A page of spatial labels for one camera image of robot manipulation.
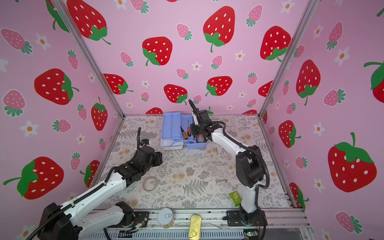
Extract orange black combination pliers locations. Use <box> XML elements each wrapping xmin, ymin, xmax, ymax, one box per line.
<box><xmin>196</xmin><ymin>134</ymin><xmax>206</xmax><ymax>143</ymax></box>

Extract small orange screwdriver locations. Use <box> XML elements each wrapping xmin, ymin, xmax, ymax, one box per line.
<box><xmin>188</xmin><ymin>121</ymin><xmax>192</xmax><ymax>137</ymax></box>

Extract white pink blue tool box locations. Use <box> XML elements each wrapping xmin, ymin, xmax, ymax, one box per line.
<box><xmin>161</xmin><ymin>112</ymin><xmax>207</xmax><ymax>150</ymax></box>

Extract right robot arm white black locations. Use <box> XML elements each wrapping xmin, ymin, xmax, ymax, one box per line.
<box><xmin>191</xmin><ymin>108</ymin><xmax>270</xmax><ymax>225</ymax></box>

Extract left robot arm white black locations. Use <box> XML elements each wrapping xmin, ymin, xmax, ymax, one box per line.
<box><xmin>28</xmin><ymin>146</ymin><xmax>163</xmax><ymax>240</ymax></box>

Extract clear tape roll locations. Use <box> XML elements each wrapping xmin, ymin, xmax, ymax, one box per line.
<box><xmin>143</xmin><ymin>177</ymin><xmax>159</xmax><ymax>192</ymax></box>

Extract metal bolt screw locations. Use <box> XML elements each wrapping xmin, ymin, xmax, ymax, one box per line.
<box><xmin>216</xmin><ymin>179</ymin><xmax>230</xmax><ymax>185</ymax></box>

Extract round silver tin can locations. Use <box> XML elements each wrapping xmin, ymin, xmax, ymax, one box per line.
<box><xmin>157</xmin><ymin>208</ymin><xmax>174</xmax><ymax>229</ymax></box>

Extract green snack packet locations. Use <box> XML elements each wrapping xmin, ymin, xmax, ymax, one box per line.
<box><xmin>229</xmin><ymin>191</ymin><xmax>242</xmax><ymax>207</ymax></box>

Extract gold oval tin can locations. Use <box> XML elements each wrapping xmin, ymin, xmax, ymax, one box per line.
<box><xmin>188</xmin><ymin>215</ymin><xmax>202</xmax><ymax>240</ymax></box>

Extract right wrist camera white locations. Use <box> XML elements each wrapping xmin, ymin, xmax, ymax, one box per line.
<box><xmin>193</xmin><ymin>114</ymin><xmax>199</xmax><ymax>126</ymax></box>

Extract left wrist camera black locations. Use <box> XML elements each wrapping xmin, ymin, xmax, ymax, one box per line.
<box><xmin>140</xmin><ymin>139</ymin><xmax>150</xmax><ymax>147</ymax></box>

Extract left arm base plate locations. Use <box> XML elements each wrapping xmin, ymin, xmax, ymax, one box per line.
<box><xmin>114</xmin><ymin>211</ymin><xmax>150</xmax><ymax>229</ymax></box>

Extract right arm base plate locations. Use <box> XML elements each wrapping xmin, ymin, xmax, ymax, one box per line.
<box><xmin>223</xmin><ymin>210</ymin><xmax>268</xmax><ymax>227</ymax></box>

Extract aluminium front rail frame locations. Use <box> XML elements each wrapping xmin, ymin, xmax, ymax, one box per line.
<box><xmin>61</xmin><ymin>208</ymin><xmax>316</xmax><ymax>240</ymax></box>

